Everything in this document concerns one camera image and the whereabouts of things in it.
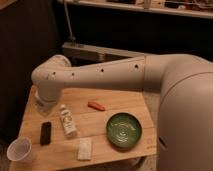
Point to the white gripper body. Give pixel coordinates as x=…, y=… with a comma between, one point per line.
x=43, y=107

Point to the orange red pepper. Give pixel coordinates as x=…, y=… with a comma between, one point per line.
x=96, y=106

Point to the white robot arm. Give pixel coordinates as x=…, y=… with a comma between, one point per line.
x=185, y=114

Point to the clear plastic cup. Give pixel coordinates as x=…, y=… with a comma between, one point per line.
x=20, y=150

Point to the green ceramic bowl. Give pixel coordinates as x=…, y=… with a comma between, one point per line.
x=123, y=130

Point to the black rectangular remote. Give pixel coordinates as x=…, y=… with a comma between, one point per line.
x=45, y=135

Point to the white squeeze bottle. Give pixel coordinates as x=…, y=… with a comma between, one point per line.
x=67, y=121

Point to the white sponge block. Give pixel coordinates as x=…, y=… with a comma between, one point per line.
x=85, y=149

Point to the upper wooden shelf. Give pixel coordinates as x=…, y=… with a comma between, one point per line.
x=128, y=7

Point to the grey metal rail beam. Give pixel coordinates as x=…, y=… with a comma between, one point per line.
x=97, y=53

